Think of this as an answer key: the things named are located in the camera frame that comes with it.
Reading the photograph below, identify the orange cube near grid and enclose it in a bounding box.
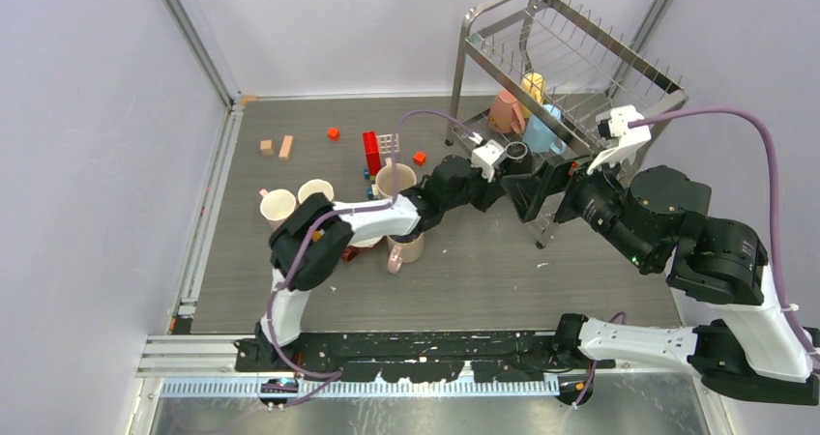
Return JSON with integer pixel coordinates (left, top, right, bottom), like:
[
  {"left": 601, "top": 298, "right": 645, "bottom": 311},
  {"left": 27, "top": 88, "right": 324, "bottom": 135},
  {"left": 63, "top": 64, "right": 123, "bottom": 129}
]
[{"left": 413, "top": 152, "right": 426, "bottom": 166}]

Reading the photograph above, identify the steel dish rack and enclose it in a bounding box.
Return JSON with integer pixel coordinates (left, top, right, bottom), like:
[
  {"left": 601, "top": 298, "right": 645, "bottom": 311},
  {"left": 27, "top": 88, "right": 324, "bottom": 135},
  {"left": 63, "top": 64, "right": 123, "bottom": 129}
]
[{"left": 445, "top": 0, "right": 689, "bottom": 250}]

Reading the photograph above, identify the black glossy mug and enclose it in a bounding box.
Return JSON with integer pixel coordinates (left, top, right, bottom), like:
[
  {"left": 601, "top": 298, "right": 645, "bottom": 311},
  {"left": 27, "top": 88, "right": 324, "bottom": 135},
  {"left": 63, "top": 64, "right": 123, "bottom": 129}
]
[{"left": 502, "top": 141, "right": 534, "bottom": 175}]

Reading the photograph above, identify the pink faceted mug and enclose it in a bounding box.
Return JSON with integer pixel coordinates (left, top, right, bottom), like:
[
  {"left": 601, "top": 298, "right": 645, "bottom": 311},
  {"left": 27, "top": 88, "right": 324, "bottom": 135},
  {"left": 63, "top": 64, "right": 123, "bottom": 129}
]
[{"left": 259, "top": 188, "right": 297, "bottom": 230}]

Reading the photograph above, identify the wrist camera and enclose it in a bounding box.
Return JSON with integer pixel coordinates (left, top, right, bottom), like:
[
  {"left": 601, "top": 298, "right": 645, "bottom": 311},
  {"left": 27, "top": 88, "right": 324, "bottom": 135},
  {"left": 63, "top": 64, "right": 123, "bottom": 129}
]
[
  {"left": 470, "top": 140, "right": 507, "bottom": 183},
  {"left": 586, "top": 105, "right": 652, "bottom": 175}
]

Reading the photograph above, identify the red duplo block tower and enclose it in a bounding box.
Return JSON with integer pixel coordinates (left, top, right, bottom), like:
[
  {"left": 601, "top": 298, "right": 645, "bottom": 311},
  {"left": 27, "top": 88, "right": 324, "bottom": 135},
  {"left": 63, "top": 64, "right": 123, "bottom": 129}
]
[{"left": 362, "top": 131, "right": 382, "bottom": 178}]

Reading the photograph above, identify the pale yellow mug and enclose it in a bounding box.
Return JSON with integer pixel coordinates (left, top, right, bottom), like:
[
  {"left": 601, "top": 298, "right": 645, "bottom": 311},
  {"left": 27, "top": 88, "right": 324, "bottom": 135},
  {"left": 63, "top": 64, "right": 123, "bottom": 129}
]
[{"left": 297, "top": 179, "right": 335, "bottom": 204}]

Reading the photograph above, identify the small tan wooden cube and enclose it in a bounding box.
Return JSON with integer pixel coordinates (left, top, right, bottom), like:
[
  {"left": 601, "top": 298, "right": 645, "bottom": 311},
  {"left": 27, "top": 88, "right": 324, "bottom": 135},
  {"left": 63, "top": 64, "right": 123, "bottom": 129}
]
[{"left": 259, "top": 139, "right": 276, "bottom": 156}]

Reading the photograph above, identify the small salmon cup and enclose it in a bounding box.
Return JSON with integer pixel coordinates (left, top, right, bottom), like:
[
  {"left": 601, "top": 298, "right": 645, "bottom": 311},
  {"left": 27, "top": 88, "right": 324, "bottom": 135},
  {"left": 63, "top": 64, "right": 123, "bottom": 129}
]
[{"left": 487, "top": 90, "right": 527, "bottom": 134}]

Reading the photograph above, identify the small yellow cup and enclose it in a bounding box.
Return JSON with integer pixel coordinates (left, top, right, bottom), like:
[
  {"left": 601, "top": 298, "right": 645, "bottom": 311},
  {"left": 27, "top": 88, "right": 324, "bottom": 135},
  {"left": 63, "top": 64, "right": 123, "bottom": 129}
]
[{"left": 519, "top": 72, "right": 546, "bottom": 105}]

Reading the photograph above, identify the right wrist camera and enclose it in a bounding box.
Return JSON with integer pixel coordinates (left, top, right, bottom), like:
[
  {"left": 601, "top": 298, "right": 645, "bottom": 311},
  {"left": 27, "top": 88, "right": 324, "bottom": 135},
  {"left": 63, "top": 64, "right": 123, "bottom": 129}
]
[{"left": 586, "top": 105, "right": 652, "bottom": 175}]

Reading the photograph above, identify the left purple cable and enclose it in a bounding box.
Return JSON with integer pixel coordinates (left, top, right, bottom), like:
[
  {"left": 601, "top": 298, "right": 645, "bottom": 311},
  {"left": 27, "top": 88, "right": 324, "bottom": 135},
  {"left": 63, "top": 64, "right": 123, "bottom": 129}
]
[{"left": 265, "top": 109, "right": 484, "bottom": 408}]

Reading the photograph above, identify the pink cup rack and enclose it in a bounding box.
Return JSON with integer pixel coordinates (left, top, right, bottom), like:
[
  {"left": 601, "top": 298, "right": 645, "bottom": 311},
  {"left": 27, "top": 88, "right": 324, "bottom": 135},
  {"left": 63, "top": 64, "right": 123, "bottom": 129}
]
[{"left": 387, "top": 234, "right": 425, "bottom": 274}]

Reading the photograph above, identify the tan wooden block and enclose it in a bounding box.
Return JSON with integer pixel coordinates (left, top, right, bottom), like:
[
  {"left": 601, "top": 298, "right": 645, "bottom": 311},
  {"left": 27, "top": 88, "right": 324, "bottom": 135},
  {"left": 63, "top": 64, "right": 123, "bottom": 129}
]
[{"left": 278, "top": 134, "right": 294, "bottom": 160}]

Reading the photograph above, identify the cream floral mug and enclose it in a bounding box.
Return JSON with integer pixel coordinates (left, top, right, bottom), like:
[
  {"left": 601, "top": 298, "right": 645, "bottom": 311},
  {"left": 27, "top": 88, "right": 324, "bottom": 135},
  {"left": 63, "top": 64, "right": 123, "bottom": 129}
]
[{"left": 372, "top": 158, "right": 417, "bottom": 199}]

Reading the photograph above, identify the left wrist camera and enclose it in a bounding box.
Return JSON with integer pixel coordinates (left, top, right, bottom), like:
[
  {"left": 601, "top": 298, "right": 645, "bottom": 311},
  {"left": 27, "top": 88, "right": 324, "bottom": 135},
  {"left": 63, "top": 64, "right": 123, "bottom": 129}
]
[{"left": 470, "top": 140, "right": 507, "bottom": 183}]

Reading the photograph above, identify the dark red cup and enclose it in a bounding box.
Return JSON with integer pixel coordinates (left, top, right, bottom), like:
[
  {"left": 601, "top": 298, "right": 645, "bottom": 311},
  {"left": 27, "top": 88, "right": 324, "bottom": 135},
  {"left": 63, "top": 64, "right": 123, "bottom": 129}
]
[{"left": 340, "top": 237, "right": 383, "bottom": 263}]

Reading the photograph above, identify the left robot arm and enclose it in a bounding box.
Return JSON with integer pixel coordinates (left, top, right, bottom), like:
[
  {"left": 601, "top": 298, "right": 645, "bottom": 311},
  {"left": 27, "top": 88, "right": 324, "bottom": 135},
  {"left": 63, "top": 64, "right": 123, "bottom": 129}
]
[{"left": 257, "top": 155, "right": 509, "bottom": 371}]

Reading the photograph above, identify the white window grid piece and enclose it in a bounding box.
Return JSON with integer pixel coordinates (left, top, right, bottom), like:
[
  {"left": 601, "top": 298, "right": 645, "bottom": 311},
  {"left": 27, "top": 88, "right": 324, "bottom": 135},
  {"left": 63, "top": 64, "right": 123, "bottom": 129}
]
[{"left": 376, "top": 133, "right": 400, "bottom": 156}]

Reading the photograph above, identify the light blue cup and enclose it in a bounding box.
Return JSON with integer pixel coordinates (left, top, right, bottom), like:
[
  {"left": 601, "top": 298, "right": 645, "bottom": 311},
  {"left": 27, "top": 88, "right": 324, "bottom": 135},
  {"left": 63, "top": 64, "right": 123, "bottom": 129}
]
[{"left": 522, "top": 113, "right": 568, "bottom": 155}]

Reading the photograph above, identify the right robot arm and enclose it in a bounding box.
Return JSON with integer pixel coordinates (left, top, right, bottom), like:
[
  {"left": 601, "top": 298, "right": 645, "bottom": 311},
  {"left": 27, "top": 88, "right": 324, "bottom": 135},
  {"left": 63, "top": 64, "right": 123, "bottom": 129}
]
[{"left": 501, "top": 161, "right": 819, "bottom": 406}]

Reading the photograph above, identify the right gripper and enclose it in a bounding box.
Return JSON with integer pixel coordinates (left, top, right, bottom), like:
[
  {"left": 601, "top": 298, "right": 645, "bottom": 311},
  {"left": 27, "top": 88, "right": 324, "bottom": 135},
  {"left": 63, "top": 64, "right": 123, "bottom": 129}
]
[{"left": 496, "top": 138, "right": 651, "bottom": 267}]

